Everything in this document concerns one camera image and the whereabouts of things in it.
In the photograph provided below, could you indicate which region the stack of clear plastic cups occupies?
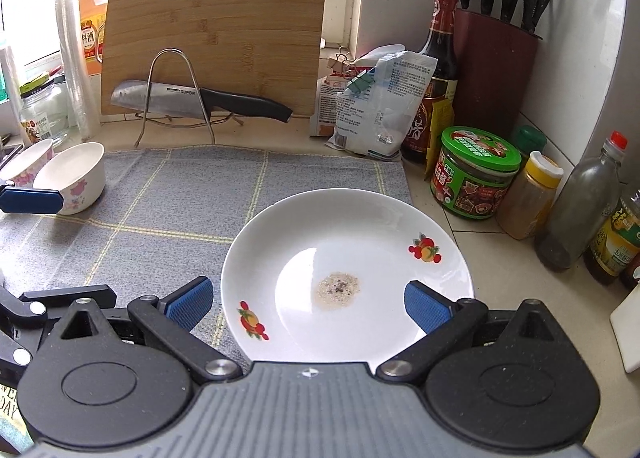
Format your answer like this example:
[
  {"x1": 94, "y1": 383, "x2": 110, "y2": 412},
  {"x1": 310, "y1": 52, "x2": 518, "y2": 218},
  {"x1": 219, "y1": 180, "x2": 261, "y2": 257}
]
[{"x1": 54, "y1": 0, "x2": 101, "y2": 141}]

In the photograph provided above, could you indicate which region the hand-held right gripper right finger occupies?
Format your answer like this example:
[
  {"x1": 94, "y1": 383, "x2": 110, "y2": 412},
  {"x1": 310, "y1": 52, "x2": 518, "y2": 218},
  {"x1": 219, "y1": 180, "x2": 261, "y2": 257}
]
[{"x1": 375, "y1": 280, "x2": 569, "y2": 383}]

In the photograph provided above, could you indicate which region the grey plaid cloth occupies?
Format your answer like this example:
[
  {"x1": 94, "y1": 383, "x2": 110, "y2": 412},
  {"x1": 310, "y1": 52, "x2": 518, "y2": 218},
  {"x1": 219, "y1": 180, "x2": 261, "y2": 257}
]
[{"x1": 0, "y1": 145, "x2": 415, "y2": 369}]

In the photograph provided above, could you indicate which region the yellow-capped spice jar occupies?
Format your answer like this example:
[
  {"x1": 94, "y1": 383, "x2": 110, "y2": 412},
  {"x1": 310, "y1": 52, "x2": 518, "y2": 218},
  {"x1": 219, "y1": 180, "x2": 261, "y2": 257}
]
[{"x1": 495, "y1": 151, "x2": 564, "y2": 241}]

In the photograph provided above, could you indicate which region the glass jar with label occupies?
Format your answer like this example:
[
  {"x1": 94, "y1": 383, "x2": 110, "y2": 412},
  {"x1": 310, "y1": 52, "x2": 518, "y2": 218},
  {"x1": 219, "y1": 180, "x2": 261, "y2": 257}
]
[{"x1": 19, "y1": 74, "x2": 71, "y2": 149}]

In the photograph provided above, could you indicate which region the orange cooking oil jug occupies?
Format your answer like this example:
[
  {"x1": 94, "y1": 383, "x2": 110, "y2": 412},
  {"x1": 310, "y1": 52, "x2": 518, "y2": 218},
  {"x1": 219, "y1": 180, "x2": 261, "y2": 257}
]
[{"x1": 79, "y1": 0, "x2": 110, "y2": 78}]

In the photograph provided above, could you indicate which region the stained white fruit-print plate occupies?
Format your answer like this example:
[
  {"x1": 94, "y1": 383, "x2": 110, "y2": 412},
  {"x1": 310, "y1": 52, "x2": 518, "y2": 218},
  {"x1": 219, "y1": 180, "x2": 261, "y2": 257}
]
[{"x1": 221, "y1": 188, "x2": 476, "y2": 374}]

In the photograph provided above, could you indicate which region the dark soy sauce bottle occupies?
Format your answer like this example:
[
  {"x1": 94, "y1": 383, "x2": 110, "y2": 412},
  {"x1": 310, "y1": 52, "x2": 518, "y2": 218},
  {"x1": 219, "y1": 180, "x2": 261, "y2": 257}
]
[{"x1": 400, "y1": 0, "x2": 459, "y2": 163}]

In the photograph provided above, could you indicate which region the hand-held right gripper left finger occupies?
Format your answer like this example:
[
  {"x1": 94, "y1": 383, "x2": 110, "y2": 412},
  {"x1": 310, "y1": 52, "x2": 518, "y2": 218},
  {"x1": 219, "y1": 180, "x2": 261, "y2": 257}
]
[{"x1": 60, "y1": 275, "x2": 245, "y2": 385}]

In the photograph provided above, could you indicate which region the red-capped pepper bottle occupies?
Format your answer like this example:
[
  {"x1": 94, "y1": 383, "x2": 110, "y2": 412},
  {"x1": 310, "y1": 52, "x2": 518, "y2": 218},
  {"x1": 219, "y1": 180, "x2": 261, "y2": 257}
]
[{"x1": 534, "y1": 132, "x2": 629, "y2": 273}]

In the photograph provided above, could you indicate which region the small green-capped jar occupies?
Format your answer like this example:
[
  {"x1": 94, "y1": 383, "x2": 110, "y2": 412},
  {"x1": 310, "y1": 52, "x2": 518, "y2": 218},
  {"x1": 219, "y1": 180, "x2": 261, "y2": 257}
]
[{"x1": 514, "y1": 125, "x2": 548, "y2": 159}]

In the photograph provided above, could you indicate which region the bamboo cutting board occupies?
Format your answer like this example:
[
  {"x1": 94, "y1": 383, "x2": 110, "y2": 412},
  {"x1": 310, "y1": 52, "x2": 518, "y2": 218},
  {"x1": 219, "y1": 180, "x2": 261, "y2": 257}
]
[{"x1": 100, "y1": 0, "x2": 331, "y2": 119}]

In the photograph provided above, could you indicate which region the yellow-label oil bottle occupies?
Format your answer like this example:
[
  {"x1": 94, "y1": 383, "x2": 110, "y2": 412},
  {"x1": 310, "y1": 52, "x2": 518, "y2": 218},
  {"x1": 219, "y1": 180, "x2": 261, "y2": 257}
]
[{"x1": 582, "y1": 183, "x2": 640, "y2": 286}]

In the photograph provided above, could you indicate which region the green binder clip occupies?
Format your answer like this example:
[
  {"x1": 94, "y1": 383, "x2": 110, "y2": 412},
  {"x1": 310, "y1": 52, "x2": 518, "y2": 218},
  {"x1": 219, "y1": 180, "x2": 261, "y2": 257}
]
[{"x1": 345, "y1": 70, "x2": 377, "y2": 94}]

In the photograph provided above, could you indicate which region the white pink-flower bowl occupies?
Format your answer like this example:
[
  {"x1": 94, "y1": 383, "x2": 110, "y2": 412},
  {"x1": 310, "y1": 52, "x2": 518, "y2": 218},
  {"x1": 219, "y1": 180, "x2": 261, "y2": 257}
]
[
  {"x1": 32, "y1": 142, "x2": 107, "y2": 216},
  {"x1": 0, "y1": 138, "x2": 55, "y2": 189}
]

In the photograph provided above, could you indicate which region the metal wire rack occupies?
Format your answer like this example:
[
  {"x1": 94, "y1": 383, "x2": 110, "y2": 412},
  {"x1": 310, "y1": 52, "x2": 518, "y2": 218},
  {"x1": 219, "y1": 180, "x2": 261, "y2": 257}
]
[{"x1": 134, "y1": 48, "x2": 246, "y2": 149}]

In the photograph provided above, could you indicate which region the red and white packet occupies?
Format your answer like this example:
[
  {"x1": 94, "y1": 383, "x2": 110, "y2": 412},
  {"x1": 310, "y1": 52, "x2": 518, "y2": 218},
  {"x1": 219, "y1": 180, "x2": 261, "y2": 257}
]
[{"x1": 310, "y1": 75, "x2": 351, "y2": 139}]

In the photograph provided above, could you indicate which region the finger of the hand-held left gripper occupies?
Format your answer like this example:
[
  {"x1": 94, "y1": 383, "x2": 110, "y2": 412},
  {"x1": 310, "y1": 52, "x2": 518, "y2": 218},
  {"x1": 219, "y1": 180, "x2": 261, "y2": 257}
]
[
  {"x1": 0, "y1": 283, "x2": 119, "y2": 382},
  {"x1": 0, "y1": 185, "x2": 66, "y2": 216}
]

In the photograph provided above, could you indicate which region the white seasoning packet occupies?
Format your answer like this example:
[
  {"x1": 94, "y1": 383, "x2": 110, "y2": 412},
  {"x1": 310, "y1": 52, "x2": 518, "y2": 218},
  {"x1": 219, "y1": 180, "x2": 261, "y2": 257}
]
[{"x1": 325, "y1": 52, "x2": 438, "y2": 161}]

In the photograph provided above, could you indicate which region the white container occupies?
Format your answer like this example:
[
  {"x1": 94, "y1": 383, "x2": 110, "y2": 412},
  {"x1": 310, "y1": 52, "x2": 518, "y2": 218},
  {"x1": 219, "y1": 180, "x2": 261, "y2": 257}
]
[{"x1": 610, "y1": 283, "x2": 640, "y2": 375}]

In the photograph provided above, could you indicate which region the dark red knife block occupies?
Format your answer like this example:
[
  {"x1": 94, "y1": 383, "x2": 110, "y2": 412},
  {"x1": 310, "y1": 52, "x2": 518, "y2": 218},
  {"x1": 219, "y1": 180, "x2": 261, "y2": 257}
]
[{"x1": 452, "y1": 8, "x2": 543, "y2": 141}]

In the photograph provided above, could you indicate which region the black-handled kitchen knife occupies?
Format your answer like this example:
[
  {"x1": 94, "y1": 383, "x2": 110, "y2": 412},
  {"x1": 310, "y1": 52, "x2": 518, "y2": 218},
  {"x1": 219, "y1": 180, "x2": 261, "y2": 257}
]
[{"x1": 110, "y1": 79, "x2": 294, "y2": 125}]

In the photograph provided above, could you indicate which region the green-lidded sauce jar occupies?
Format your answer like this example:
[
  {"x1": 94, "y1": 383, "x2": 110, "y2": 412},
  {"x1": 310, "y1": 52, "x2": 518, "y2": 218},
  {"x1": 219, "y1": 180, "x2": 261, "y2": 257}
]
[{"x1": 430, "y1": 126, "x2": 522, "y2": 222}]

